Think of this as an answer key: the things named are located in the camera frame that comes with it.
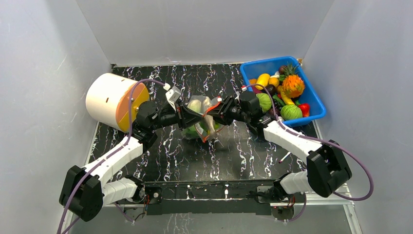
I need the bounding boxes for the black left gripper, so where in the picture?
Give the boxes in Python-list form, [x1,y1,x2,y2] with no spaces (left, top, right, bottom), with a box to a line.
[151,100,205,132]

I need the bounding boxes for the grey toy fish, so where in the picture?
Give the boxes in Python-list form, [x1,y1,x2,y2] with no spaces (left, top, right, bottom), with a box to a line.
[187,96,216,142]

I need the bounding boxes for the green toy lettuce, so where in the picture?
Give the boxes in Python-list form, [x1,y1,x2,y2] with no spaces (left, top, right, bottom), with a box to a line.
[182,123,201,139]

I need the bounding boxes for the clear orange zip top bag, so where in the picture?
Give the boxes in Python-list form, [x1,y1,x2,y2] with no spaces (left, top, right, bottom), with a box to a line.
[181,96,224,142]

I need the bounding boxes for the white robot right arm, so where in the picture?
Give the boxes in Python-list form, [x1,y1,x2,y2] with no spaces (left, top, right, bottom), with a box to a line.
[206,92,352,202]

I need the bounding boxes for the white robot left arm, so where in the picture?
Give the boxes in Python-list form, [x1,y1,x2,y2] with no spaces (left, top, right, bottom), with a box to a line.
[59,101,204,222]

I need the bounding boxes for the green toy cabbage small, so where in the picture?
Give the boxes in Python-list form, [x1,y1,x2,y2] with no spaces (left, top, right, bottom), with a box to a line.
[256,93,272,113]

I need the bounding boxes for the yellow toy mango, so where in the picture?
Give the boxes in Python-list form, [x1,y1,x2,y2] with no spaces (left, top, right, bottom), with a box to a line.
[255,73,270,90]

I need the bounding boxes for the dark purple toy eggplant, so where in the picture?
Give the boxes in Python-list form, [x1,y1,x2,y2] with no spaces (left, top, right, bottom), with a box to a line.
[265,84,277,97]

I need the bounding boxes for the small yellow toy banana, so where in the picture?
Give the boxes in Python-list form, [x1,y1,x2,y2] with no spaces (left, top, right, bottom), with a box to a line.
[280,91,295,105]

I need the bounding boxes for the green toy cabbage large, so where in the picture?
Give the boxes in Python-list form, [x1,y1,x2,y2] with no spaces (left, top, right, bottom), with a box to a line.
[281,104,303,120]

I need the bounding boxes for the orange toy pineapple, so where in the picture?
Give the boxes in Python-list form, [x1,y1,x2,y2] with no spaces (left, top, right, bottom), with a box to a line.
[279,63,305,98]

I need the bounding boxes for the pink white marker pen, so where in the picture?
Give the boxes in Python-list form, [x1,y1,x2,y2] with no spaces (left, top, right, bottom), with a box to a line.
[278,152,291,163]

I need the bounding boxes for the white orange cylinder drum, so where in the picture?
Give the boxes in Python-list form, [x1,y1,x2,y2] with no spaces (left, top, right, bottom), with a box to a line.
[85,73,150,133]

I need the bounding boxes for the red toy pepper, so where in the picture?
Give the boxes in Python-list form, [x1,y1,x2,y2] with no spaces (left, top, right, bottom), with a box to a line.
[298,103,310,117]

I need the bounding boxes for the blue plastic bin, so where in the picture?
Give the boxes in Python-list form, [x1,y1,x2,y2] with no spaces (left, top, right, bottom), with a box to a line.
[240,56,327,127]

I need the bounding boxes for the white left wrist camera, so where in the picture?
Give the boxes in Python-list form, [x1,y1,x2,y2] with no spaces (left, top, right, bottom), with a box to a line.
[163,83,181,111]

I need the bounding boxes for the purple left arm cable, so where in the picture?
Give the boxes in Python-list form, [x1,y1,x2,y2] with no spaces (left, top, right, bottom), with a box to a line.
[56,79,169,234]

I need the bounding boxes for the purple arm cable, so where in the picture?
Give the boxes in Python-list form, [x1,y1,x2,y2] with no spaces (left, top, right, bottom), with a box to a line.
[242,84,375,201]
[56,79,169,234]

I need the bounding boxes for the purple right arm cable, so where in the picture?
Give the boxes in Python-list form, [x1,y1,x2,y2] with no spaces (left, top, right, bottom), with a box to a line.
[242,84,375,201]

